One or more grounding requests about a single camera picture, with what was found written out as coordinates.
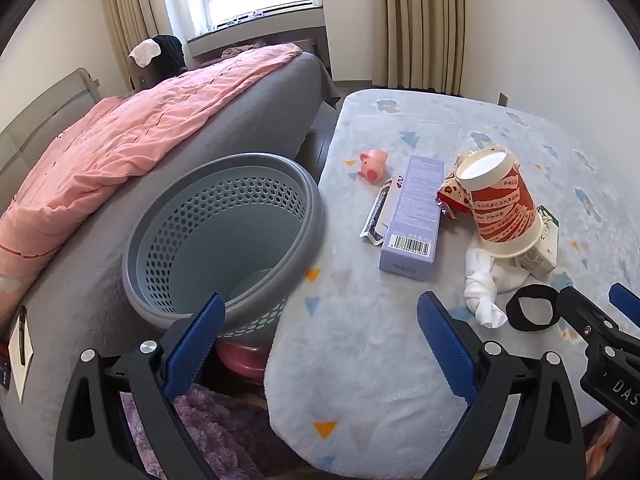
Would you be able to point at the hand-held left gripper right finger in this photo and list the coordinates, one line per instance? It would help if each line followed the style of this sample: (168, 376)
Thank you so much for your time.
(450, 345)

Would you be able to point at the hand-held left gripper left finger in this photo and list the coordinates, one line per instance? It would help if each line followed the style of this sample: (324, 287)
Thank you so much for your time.
(197, 345)

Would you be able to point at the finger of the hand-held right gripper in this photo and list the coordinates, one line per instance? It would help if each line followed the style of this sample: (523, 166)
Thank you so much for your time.
(585, 315)
(625, 302)

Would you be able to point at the black elastic band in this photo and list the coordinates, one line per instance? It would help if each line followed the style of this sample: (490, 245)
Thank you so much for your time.
(530, 327)

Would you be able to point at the white sock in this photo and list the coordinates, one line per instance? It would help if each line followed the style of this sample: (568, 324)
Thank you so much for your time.
(480, 285)

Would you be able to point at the small white and green carton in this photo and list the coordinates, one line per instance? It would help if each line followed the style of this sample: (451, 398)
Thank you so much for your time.
(542, 255)

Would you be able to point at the long purple cardboard box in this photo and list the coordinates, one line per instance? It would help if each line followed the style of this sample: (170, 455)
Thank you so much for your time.
(410, 220)

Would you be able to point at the red and white paper cup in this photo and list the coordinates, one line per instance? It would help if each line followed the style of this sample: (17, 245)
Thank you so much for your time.
(505, 210)

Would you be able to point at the narrow white and black packet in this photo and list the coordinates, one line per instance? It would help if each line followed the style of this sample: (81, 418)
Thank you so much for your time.
(375, 220)

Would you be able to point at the red cartoon snack wrapper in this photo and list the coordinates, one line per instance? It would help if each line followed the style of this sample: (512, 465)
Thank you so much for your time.
(452, 195)

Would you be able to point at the grey perforated plastic basket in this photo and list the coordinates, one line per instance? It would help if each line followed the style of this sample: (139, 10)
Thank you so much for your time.
(300, 195)

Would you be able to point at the pink plastic stool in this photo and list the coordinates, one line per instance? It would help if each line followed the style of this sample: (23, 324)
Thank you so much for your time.
(245, 360)

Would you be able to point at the purple fluffy rug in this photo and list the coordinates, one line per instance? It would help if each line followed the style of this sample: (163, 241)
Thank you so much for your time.
(210, 425)

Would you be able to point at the light blue printed blanket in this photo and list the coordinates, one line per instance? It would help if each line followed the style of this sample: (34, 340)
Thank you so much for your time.
(360, 340)

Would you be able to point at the black pen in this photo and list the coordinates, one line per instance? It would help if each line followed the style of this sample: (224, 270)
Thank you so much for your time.
(23, 342)

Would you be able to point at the white paper sheet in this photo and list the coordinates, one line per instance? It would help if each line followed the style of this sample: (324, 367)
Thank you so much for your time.
(20, 382)

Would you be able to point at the black and red device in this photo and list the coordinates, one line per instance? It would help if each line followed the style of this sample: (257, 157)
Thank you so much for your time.
(4, 370)

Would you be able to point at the pink pig toy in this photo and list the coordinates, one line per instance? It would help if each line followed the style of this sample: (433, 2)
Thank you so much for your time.
(372, 162)

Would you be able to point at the pink quilt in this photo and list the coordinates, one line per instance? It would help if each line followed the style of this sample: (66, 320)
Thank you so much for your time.
(125, 130)

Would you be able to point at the grey bed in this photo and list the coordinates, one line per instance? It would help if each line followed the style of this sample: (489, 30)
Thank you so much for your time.
(280, 105)

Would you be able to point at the grey headboard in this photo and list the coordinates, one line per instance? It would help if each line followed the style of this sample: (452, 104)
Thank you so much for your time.
(40, 115)

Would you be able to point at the dark chair with black garment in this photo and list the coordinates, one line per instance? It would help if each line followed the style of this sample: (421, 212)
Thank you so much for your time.
(170, 55)

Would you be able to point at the white cloth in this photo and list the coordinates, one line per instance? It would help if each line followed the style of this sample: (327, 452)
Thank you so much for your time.
(145, 51)

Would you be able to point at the bundle of cloth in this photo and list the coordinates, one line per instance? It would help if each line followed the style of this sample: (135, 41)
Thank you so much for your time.
(242, 50)

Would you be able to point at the beige curtain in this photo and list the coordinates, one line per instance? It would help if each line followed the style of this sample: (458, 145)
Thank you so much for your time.
(127, 5)
(425, 25)

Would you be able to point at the grey window sill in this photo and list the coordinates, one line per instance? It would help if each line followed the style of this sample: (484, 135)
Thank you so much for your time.
(260, 27)

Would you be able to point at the wall socket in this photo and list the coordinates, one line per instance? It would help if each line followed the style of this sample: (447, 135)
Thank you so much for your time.
(503, 99)

